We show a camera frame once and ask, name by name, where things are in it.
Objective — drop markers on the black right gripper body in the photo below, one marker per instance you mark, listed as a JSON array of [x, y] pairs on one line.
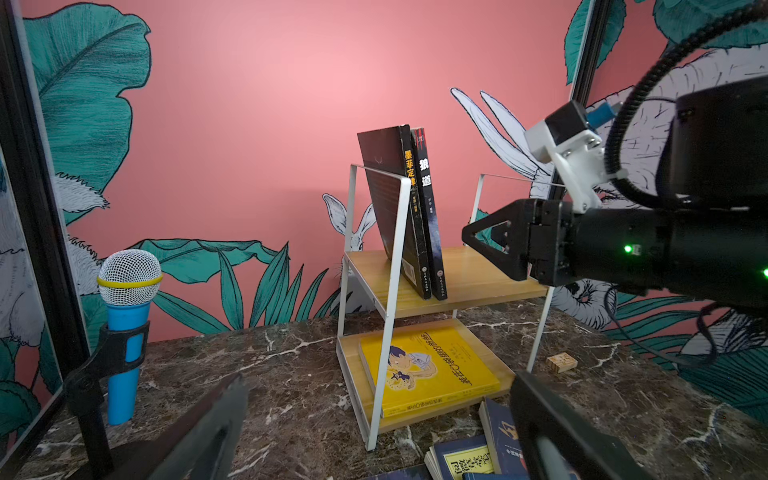
[[547, 244]]

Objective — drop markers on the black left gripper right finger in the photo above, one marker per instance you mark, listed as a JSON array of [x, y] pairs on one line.
[[557, 442]]

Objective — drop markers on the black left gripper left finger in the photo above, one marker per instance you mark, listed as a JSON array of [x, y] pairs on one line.
[[200, 444]]

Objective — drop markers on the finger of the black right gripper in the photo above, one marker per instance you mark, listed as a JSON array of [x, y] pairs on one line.
[[502, 237]]

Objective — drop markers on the black book white characters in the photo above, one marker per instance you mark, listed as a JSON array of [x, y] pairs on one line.
[[429, 215]]

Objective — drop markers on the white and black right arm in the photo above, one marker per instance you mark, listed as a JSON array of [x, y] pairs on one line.
[[703, 232]]

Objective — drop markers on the purple portrait book right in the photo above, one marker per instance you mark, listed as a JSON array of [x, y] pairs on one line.
[[502, 439]]

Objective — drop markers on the small wooden block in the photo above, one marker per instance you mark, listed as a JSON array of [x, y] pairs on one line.
[[561, 363]]

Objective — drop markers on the small blue book yellow label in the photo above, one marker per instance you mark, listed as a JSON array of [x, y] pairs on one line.
[[452, 459]]

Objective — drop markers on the black microphone stand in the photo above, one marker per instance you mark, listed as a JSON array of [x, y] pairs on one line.
[[90, 396]]

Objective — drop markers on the dark brown leaning book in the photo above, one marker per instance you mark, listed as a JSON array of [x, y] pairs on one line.
[[388, 156]]

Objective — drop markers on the yellow book on shelf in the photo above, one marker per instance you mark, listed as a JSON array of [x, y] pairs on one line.
[[425, 368]]

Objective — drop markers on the blue toy microphone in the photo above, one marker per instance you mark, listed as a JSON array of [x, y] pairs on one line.
[[128, 281]]

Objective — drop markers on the right black frame post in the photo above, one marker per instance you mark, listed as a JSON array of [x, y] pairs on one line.
[[593, 31]]

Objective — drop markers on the black frame post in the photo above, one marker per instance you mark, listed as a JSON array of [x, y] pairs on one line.
[[593, 31], [29, 167]]

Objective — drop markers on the left black frame post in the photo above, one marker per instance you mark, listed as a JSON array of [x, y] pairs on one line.
[[29, 167]]

